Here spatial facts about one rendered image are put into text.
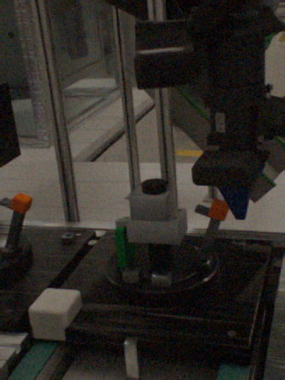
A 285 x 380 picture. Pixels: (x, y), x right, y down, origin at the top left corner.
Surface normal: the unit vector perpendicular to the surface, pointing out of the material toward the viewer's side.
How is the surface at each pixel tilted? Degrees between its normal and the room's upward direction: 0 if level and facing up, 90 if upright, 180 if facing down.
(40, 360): 0
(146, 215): 90
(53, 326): 90
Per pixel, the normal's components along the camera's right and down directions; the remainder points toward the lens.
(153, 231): -0.29, 0.36
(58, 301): -0.09, -0.93
